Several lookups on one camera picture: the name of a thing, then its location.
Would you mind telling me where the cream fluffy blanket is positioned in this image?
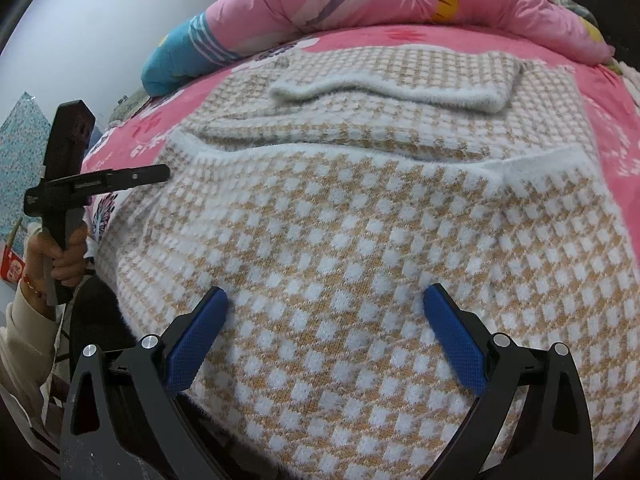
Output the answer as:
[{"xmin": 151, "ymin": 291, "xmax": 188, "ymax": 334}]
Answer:
[{"xmin": 617, "ymin": 62, "xmax": 640, "ymax": 107}]

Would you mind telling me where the beige white checkered knit sweater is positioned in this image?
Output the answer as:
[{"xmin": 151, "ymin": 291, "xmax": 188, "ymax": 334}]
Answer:
[{"xmin": 96, "ymin": 46, "xmax": 639, "ymax": 479}]

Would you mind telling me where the black tufted headboard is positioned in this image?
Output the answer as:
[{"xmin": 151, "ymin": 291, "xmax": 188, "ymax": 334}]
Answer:
[{"xmin": 573, "ymin": 0, "xmax": 639, "ymax": 68}]

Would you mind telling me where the teal patterned panel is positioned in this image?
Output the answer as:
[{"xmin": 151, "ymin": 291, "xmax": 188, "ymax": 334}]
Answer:
[{"xmin": 0, "ymin": 92, "xmax": 51, "ymax": 255}]

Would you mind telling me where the cream sleeved left forearm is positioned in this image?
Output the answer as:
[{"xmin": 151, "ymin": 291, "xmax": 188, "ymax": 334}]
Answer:
[{"xmin": 1, "ymin": 278, "xmax": 60, "ymax": 470}]

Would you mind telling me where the red packet on floor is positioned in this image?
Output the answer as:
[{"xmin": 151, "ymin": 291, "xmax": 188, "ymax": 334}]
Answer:
[{"xmin": 0, "ymin": 242, "xmax": 25, "ymax": 285}]

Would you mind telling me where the red floral bed sheet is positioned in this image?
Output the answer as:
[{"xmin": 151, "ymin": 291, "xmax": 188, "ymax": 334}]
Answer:
[{"xmin": 82, "ymin": 25, "xmax": 639, "ymax": 248}]

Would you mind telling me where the pink floral quilt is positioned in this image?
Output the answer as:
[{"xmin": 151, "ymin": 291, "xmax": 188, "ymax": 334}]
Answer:
[{"xmin": 189, "ymin": 0, "xmax": 614, "ymax": 65}]

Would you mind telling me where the person's left hand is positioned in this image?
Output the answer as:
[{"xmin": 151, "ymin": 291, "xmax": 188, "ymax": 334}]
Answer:
[{"xmin": 20, "ymin": 222, "xmax": 88, "ymax": 320}]

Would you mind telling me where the blue pillow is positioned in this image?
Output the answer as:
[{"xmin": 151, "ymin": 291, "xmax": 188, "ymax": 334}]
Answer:
[{"xmin": 141, "ymin": 12, "xmax": 241, "ymax": 98}]

